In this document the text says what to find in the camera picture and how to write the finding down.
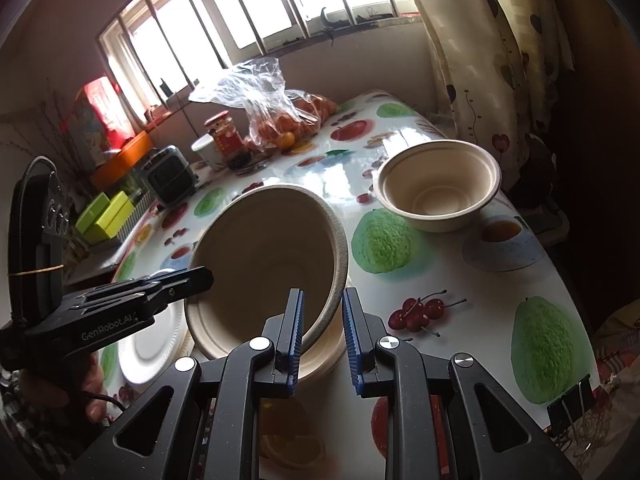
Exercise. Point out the small grey heater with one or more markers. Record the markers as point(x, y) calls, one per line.
point(167, 177)

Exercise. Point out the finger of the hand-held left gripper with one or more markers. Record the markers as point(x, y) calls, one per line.
point(190, 280)

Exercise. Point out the patterned cream curtain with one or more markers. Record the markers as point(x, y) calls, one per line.
point(475, 60)

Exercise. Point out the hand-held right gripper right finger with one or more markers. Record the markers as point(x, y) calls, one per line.
point(352, 340)

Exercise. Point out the beige paper bowl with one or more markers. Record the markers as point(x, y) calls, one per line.
point(270, 255)
point(435, 185)
point(220, 335)

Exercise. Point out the person's left hand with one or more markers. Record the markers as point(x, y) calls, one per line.
point(95, 385)

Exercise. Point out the red label glass jar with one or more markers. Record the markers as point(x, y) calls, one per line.
point(227, 140)

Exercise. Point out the black binder clip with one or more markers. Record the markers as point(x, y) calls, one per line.
point(565, 405)

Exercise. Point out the white paper cup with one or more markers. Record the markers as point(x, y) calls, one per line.
point(206, 152)

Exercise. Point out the floral cloth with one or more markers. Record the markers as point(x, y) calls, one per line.
point(615, 370)

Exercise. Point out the colourful gift box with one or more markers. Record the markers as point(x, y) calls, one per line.
point(105, 110)

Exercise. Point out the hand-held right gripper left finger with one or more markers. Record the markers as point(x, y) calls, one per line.
point(295, 340)

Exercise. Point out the grey side shelf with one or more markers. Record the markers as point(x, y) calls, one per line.
point(95, 265)

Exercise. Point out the window with metal bars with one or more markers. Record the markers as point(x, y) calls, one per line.
point(250, 10)

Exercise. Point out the clear plastic bag of oranges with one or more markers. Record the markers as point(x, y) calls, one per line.
point(270, 110)

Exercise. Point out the orange box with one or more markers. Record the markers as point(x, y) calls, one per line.
point(122, 160)

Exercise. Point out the food printed tablecloth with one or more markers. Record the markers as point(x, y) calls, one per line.
point(450, 270)

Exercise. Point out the white foam plate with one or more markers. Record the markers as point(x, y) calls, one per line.
point(150, 345)

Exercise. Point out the green box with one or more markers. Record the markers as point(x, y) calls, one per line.
point(115, 215)
point(92, 212)

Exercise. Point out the grey ribbed tray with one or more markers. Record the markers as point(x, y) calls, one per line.
point(142, 205)

